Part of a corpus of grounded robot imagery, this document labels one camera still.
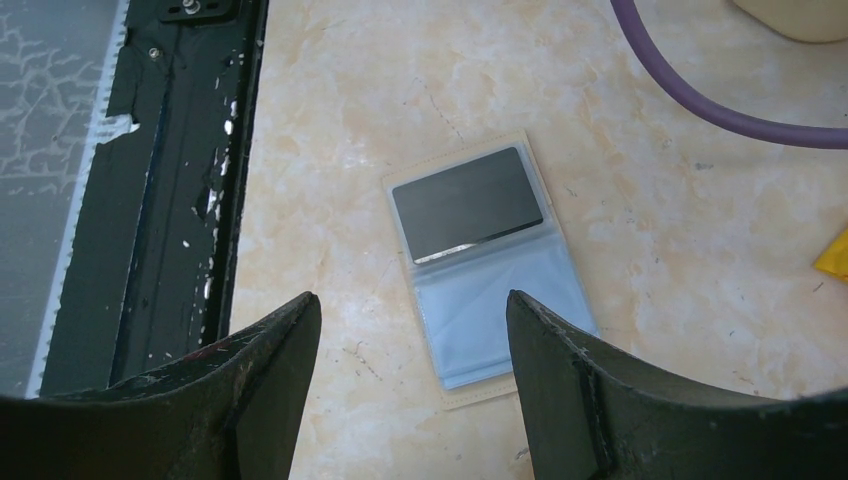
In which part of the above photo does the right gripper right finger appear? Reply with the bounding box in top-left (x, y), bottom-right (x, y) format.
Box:
top-left (506, 290), bottom-right (847, 479)

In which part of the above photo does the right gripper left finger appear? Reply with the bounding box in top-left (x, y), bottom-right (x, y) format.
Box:
top-left (1, 292), bottom-right (322, 479)

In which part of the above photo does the black card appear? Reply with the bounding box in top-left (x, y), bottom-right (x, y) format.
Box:
top-left (391, 146), bottom-right (544, 265)

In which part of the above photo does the beige oval card tray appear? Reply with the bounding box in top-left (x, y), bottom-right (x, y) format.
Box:
top-left (733, 0), bottom-right (847, 44)

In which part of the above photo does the yellow jacket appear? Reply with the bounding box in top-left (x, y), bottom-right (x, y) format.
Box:
top-left (813, 229), bottom-right (848, 282)

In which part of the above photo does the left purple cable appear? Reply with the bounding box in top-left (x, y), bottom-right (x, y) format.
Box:
top-left (609, 0), bottom-right (848, 150)

